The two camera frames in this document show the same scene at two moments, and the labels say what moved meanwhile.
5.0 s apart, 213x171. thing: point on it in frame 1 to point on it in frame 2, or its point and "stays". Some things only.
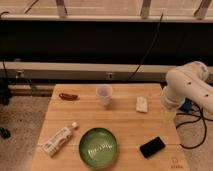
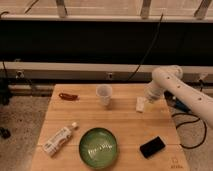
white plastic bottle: [52, 145] stays
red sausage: [68, 96] stays
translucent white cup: [104, 93] stays
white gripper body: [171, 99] to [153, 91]
